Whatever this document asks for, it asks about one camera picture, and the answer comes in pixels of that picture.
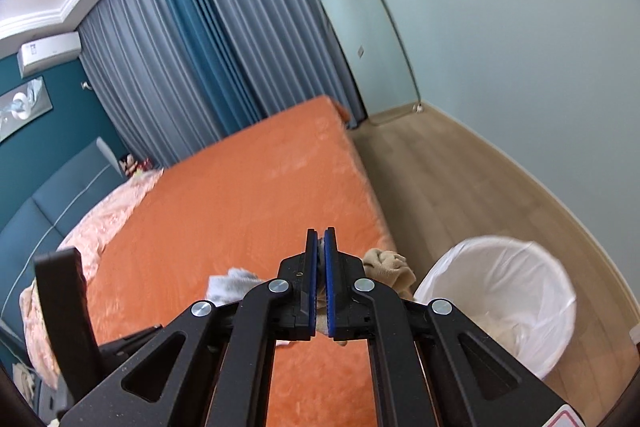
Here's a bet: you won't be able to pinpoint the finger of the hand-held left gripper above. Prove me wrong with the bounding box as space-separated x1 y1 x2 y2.
34 247 103 403

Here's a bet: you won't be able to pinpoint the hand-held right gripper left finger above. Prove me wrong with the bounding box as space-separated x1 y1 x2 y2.
54 228 319 427

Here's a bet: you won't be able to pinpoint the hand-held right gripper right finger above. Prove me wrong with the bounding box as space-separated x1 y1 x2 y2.
324 228 586 427

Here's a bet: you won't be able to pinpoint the beige sock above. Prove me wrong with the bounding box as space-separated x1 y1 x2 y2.
316 237 417 348

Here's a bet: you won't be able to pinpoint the waste bin with white liner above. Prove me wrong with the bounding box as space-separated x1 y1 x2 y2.
413 237 577 380

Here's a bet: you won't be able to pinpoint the light blue sock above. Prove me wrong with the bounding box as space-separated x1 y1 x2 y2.
207 268 266 305

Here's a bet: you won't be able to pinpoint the pink quilt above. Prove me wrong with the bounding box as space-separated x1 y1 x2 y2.
19 169 165 390

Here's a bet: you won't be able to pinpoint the grey nightstand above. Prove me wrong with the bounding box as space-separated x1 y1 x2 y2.
10 359 63 423

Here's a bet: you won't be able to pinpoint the blue padded headboard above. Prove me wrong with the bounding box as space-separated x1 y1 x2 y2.
0 137 126 358

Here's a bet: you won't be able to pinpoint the orange plush blanket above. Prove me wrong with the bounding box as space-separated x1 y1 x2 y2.
82 95 398 427

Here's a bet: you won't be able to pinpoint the plush toys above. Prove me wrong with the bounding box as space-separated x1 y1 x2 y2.
119 154 151 178

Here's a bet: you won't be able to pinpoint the standing floor mirror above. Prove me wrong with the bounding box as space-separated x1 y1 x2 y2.
309 0 421 128

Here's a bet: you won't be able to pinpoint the grey curtain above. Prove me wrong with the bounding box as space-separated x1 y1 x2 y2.
185 0 368 128
77 0 221 168

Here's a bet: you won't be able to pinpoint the white air conditioner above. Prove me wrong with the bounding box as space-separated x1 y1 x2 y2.
17 32 82 76

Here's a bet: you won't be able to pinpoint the blue curtain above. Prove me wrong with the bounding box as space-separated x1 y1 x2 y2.
150 0 266 138

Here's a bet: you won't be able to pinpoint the silver framed wall picture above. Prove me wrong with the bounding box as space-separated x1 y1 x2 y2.
0 76 53 140

